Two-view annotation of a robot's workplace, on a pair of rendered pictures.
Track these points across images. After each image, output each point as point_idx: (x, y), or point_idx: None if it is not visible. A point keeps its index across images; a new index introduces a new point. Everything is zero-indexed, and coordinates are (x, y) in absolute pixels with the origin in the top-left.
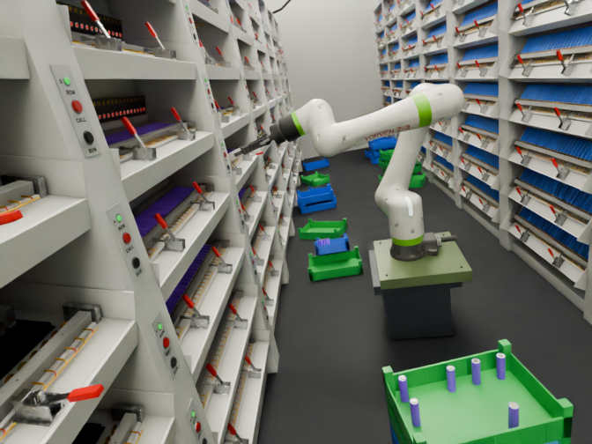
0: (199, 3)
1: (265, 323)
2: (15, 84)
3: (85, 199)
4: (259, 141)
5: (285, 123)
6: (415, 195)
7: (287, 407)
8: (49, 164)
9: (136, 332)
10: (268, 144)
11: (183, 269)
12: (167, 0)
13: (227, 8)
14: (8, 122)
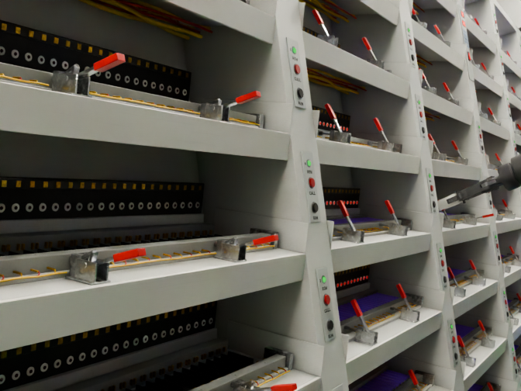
0: (425, 30)
1: None
2: (262, 48)
3: (288, 133)
4: (481, 182)
5: (519, 161)
6: None
7: None
8: (270, 106)
9: (303, 267)
10: (494, 189)
11: (357, 260)
12: (389, 23)
13: (465, 43)
14: (250, 76)
